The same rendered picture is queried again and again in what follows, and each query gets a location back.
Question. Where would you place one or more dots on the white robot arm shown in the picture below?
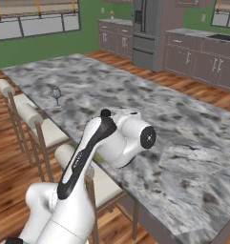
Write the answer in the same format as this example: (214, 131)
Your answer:
(87, 178)

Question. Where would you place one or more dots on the clear wine glass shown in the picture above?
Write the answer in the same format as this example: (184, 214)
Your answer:
(56, 92)

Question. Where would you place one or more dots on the wooden stool with cream cushion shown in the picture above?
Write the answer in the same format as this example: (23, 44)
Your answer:
(103, 187)
(46, 133)
(11, 105)

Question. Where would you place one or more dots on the brown base cupboard run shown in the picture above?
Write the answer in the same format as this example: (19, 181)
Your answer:
(199, 57)
(116, 38)

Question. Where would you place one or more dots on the grey steel fridge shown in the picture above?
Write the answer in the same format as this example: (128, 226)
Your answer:
(148, 31)

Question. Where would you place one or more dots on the small pale jar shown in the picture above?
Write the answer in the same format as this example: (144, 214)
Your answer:
(112, 14)

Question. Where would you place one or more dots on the window with white blind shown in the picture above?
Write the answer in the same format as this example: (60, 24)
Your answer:
(37, 19)
(224, 14)

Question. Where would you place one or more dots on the black sink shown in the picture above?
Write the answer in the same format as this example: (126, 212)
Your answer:
(223, 37)

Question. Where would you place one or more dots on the brown wall cupboard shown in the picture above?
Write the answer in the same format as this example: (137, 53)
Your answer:
(192, 3)

